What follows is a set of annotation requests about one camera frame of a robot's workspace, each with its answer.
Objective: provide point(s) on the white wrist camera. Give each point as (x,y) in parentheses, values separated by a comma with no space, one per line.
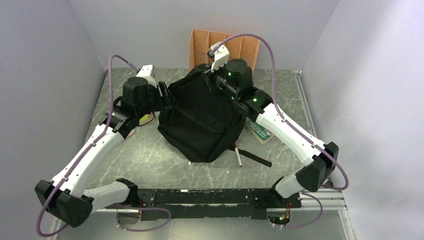
(220,55)
(148,72)

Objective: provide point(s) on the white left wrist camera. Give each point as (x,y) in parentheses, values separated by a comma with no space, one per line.
(148,72)

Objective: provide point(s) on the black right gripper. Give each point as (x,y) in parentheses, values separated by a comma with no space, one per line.
(209,75)

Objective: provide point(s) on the red white pen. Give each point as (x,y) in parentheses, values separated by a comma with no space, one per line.
(238,156)

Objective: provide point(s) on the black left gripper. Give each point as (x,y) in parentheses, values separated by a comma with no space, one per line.
(164,101)

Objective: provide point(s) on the green treehouse paperback book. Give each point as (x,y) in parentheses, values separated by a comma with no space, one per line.
(262,134)

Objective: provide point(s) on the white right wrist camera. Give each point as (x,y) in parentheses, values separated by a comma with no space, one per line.
(220,55)

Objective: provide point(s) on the black student backpack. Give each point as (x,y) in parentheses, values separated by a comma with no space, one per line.
(202,123)

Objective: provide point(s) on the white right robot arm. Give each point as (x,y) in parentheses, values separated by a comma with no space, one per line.
(318,158)

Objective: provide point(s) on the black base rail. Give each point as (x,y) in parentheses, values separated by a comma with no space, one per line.
(212,203)

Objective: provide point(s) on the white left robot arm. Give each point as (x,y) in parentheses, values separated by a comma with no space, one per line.
(66,196)

